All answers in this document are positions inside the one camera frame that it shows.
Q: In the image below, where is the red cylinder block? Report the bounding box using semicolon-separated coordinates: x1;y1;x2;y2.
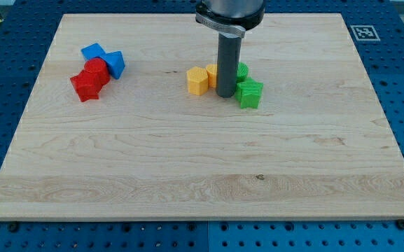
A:
84;57;111;86

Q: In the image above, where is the wooden board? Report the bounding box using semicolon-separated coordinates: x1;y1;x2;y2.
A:
0;13;404;222

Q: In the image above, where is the green cylinder block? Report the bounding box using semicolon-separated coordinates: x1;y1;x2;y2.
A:
236;62;249;83

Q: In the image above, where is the white fiducial marker tag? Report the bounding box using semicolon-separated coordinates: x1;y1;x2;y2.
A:
351;24;380;41

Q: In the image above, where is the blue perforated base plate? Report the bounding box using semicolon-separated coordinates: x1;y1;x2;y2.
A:
0;0;404;251

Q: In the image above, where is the red star block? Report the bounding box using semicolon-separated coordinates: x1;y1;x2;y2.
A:
70;70;102;102

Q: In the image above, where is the yellow hexagon block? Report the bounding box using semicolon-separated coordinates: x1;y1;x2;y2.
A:
186;66;209;96

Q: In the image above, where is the green star block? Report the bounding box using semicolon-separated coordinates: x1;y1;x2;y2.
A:
235;78;264;109

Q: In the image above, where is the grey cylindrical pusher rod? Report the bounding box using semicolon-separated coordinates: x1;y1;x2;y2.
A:
216;33;242;98

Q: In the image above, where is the blue triangular block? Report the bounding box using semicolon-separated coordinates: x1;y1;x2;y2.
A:
100;51;125;79

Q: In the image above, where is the blue cube block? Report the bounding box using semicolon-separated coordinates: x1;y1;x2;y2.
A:
81;43;106;60

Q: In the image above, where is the yellow block behind rod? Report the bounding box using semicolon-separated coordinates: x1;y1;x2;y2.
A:
205;64;217;88

